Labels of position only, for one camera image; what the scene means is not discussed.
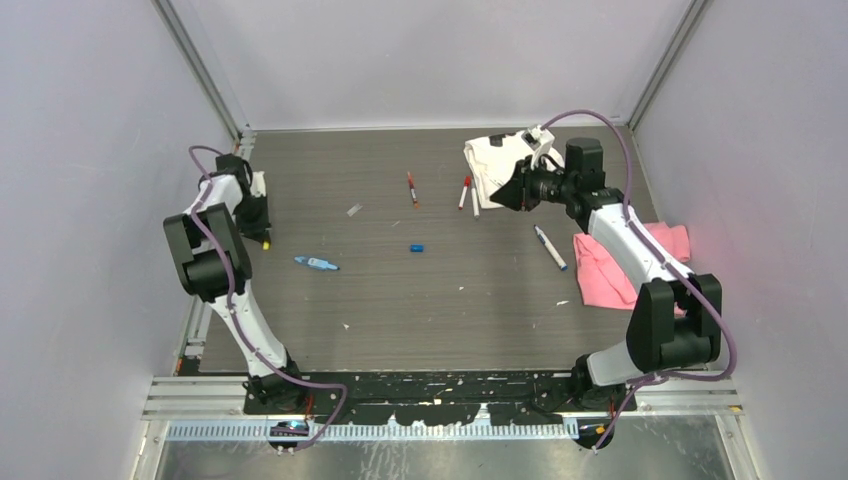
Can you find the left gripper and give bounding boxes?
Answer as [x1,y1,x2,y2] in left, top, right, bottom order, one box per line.
[236,192,275,244]

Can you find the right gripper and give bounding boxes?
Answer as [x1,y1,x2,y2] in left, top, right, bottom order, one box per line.
[491,154,576,212]

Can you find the white acrylic marker grey tip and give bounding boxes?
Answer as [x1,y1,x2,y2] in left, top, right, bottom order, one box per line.
[471,188,481,220]

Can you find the white red marker pen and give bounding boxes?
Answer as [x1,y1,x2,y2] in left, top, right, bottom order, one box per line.
[458,186,468,210]

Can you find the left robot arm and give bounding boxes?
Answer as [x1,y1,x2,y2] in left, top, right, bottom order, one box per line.
[163,153,308,413]

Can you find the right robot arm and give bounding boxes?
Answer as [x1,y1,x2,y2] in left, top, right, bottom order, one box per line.
[480,132,722,409]

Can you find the white blue marker pen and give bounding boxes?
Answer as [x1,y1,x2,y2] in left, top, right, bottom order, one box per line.
[533,225,568,271]

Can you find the orange brown gel pen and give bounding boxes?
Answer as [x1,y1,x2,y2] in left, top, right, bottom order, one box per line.
[407,171,420,209]

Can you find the clear pen cap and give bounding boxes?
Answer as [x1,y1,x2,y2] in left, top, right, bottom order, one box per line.
[346,203,363,217]

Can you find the white folded cloth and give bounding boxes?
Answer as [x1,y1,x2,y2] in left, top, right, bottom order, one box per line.
[463,129,565,210]

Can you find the light blue highlighter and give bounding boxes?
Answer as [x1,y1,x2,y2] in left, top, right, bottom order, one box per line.
[294,256,340,271]

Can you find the pink cloth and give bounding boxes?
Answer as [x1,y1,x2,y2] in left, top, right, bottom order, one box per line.
[572,222,691,311]

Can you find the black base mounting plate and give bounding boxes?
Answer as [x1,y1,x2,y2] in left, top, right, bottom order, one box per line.
[242,370,626,426]

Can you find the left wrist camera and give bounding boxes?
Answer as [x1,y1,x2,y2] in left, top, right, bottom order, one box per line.
[250,171,267,198]

